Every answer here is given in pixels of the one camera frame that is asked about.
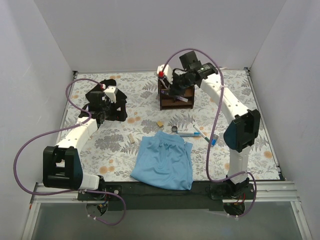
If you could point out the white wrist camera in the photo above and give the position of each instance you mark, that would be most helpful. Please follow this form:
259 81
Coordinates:
165 72
110 93

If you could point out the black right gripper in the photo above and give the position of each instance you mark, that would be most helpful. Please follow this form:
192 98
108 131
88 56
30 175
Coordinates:
175 88

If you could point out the brown blue pen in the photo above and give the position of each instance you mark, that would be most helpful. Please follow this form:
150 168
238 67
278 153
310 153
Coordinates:
165 83

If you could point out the white green-tipped marker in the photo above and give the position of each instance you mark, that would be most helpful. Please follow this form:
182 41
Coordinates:
201 133

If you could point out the tan eraser block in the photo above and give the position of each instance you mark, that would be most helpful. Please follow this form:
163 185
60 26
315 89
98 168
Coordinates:
160 124

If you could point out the aluminium frame rail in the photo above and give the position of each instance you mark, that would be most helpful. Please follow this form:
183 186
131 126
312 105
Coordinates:
38 200

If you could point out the light blue shorts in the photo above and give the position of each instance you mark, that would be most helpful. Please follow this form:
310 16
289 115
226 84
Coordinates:
164 161

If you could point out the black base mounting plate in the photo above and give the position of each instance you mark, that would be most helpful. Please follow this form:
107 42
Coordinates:
203 195

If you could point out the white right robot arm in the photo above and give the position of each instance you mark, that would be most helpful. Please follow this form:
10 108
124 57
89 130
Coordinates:
243 123

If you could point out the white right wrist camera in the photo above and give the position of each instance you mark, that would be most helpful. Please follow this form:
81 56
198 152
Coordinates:
165 72

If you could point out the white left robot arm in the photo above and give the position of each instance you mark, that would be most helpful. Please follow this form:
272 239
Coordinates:
62 167

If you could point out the black folded cloth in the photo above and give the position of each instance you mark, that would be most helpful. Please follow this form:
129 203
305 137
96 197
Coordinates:
95 95

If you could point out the brown wooden desk organizer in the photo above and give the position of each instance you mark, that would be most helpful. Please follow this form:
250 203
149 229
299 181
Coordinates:
170 103

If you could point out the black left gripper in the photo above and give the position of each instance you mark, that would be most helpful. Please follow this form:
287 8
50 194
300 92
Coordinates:
116 110

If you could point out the floral tablecloth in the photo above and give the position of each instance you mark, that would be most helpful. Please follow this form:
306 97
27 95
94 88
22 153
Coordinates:
112 151

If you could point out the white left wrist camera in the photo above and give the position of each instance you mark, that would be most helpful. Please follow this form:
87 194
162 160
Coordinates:
110 93

